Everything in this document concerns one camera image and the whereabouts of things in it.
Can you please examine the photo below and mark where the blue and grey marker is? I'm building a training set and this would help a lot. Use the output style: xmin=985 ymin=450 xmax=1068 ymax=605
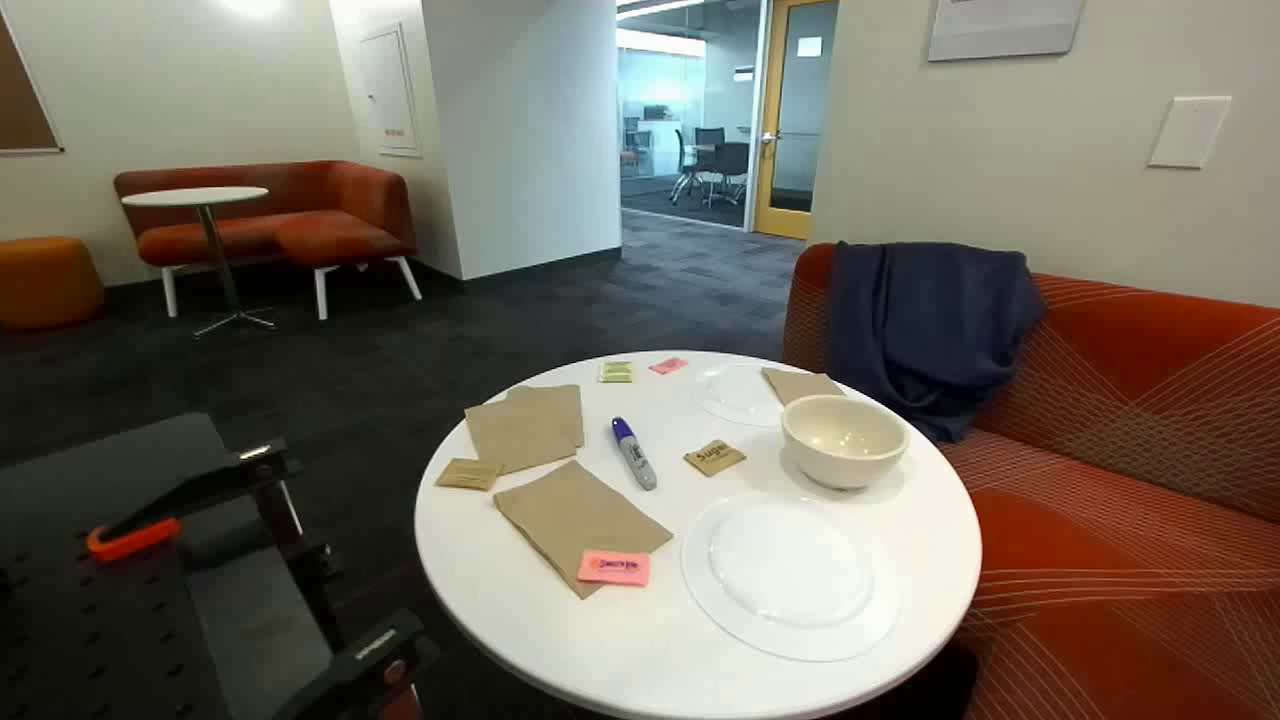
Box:
xmin=611 ymin=417 xmax=657 ymax=491

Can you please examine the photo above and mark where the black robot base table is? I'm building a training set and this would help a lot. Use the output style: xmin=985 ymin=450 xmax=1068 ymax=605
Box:
xmin=0 ymin=407 xmax=443 ymax=720

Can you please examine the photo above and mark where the pink sweetener packet far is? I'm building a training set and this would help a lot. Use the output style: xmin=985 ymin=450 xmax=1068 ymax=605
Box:
xmin=647 ymin=356 xmax=689 ymax=378

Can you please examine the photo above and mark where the green sweetener packet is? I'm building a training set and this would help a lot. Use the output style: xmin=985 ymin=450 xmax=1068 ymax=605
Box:
xmin=600 ymin=359 xmax=630 ymax=386

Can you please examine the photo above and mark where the small tan sugar packet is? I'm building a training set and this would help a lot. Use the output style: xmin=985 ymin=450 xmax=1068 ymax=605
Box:
xmin=689 ymin=440 xmax=742 ymax=478

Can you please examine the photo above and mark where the brown paper napkin middle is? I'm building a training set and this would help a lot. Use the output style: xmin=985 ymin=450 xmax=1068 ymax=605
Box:
xmin=462 ymin=386 xmax=584 ymax=473

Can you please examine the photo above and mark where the brown napkin behind bowl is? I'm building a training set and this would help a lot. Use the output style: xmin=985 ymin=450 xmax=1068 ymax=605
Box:
xmin=758 ymin=367 xmax=844 ymax=403

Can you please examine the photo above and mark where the large brown paper napkin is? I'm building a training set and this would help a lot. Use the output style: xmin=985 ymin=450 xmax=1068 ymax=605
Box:
xmin=490 ymin=462 xmax=671 ymax=602

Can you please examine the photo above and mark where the white ceramic bowl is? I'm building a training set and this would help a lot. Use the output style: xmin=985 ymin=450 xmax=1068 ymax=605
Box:
xmin=780 ymin=397 xmax=906 ymax=491

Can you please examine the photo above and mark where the small brown paper piece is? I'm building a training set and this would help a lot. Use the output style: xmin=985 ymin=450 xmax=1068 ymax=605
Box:
xmin=434 ymin=462 xmax=500 ymax=491

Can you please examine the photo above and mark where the navy blue cloth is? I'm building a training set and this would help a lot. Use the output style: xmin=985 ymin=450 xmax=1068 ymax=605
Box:
xmin=826 ymin=246 xmax=1043 ymax=445

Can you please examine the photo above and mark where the wooden framed glass door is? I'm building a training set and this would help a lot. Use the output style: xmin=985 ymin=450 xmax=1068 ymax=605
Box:
xmin=754 ymin=0 xmax=834 ymax=242

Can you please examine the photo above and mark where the orange bench sofa far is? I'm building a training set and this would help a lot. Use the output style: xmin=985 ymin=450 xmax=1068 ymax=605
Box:
xmin=110 ymin=161 xmax=421 ymax=313

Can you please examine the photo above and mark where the small round white side table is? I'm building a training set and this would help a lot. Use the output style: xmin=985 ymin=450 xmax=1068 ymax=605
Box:
xmin=119 ymin=185 xmax=277 ymax=340

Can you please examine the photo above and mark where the orange corner sofa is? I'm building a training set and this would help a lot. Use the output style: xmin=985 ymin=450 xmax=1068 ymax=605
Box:
xmin=775 ymin=242 xmax=1280 ymax=720

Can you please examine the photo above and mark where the orange round pouf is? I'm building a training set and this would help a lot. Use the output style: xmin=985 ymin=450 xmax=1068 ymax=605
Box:
xmin=0 ymin=235 xmax=102 ymax=332

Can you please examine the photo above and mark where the black clamp with orange handle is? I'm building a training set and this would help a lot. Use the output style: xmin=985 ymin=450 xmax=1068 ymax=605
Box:
xmin=82 ymin=440 xmax=439 ymax=720

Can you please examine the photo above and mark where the grey wall sign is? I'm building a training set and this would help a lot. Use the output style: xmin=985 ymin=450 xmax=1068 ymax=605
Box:
xmin=927 ymin=0 xmax=1082 ymax=65

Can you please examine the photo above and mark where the brown wall board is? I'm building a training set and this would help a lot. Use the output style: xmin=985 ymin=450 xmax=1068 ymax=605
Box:
xmin=0 ymin=16 xmax=61 ymax=154

